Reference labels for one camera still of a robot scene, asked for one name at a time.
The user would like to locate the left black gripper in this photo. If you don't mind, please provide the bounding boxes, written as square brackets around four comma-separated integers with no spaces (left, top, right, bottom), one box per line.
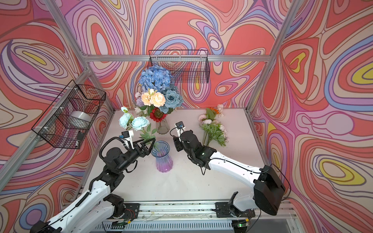
[116,138,154,175]

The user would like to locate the clear ribbed glass vase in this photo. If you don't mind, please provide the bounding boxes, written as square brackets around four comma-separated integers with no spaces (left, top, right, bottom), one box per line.
[156,118,170,135]

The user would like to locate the blue purple glass vase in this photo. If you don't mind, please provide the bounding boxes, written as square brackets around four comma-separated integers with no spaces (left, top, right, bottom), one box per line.
[151,141,173,173]

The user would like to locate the white green flower bunch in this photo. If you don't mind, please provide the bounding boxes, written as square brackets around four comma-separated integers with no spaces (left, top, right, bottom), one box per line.
[198,114,229,147]

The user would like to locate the red flower stem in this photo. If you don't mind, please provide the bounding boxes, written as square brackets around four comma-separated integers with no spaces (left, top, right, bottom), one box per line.
[150,107,167,122]

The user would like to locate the pale teal flower stem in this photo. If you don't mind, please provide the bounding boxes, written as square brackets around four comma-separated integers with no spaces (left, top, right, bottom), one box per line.
[119,106,157,141]

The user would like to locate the cream peach rose bunch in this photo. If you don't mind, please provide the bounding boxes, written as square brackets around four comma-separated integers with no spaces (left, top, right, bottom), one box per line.
[141,89,166,107]

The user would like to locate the teal rose flower stem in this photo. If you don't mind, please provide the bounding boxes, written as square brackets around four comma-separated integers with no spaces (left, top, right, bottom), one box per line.
[160,86,184,114]

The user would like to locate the blue hydrangea flower stem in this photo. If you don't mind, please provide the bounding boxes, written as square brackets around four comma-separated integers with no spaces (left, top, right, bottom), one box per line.
[139,65,172,92]

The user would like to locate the white purple mixed bouquet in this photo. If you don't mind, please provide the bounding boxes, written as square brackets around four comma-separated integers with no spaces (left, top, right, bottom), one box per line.
[135,92,145,116]

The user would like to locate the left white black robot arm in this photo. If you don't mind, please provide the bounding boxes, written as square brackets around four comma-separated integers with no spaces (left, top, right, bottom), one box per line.
[30,137,155,233]

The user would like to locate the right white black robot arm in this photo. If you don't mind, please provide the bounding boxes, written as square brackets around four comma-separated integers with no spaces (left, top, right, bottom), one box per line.
[173,129,286,216]

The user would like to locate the orange flower stem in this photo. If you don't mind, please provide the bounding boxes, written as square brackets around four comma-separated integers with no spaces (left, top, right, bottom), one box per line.
[206,104,224,119]

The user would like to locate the small black device in basket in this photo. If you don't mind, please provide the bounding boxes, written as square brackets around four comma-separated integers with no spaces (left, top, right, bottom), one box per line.
[75,131,84,149]

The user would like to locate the white tape roll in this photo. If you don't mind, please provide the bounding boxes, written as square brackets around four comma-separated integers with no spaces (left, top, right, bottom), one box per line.
[70,111,92,122]

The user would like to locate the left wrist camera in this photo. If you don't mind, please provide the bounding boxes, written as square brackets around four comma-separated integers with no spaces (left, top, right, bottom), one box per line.
[120,130,134,150]

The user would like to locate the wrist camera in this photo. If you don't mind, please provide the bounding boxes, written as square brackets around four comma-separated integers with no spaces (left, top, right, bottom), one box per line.
[120,130,134,150]
[175,121,185,137]

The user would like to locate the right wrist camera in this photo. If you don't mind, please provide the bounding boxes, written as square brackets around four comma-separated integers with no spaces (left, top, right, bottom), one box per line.
[175,121,185,137]

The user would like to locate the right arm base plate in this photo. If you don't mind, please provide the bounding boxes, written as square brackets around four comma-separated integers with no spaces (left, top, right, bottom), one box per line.
[212,202,255,219]

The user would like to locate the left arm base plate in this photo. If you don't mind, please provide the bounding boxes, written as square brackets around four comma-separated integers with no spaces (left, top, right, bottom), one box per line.
[110,203,140,220]

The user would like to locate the black wire basket left wall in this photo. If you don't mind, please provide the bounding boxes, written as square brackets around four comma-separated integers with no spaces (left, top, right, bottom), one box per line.
[32,81,106,150]

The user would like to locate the black wire basket wall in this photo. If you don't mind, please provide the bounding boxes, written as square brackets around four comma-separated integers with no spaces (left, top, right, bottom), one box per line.
[32,81,106,150]
[148,49,210,83]

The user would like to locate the black wire basket back wall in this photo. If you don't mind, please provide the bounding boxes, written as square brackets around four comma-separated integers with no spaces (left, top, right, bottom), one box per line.
[148,49,210,83]

